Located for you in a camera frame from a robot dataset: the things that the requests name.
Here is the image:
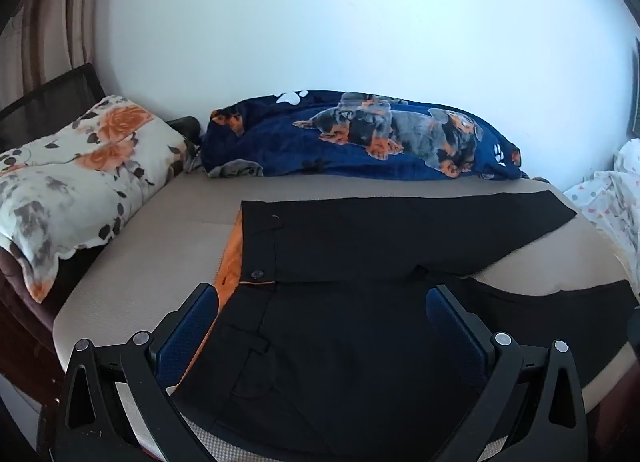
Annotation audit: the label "blue dog print blanket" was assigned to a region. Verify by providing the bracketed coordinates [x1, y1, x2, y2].
[200, 89, 528, 180]

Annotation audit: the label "floral orange white pillow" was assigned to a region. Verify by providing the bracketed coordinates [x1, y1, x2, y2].
[0, 95, 201, 303]

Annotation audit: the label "beige woven bed mattress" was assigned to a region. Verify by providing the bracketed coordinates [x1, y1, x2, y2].
[52, 175, 640, 462]

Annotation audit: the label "dark brown bed frame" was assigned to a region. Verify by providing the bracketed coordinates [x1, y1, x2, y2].
[0, 242, 66, 393]

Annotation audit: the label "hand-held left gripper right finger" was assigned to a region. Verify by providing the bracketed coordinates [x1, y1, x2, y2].
[425, 285, 588, 462]

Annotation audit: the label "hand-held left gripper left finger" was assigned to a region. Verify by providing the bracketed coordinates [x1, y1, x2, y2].
[50, 283, 221, 462]

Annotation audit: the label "black pants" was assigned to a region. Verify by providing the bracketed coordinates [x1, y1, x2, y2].
[172, 189, 640, 460]

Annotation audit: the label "white patterned bed sheet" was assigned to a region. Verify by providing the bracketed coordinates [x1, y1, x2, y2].
[562, 139, 640, 288]

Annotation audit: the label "dark round object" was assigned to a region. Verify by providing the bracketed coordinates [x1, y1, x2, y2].
[167, 115, 202, 143]

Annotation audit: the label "brown striped curtain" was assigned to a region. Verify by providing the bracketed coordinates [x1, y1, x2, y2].
[0, 0, 121, 108]

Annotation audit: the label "black mesh chair back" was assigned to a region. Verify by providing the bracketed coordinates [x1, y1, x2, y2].
[0, 62, 107, 155]

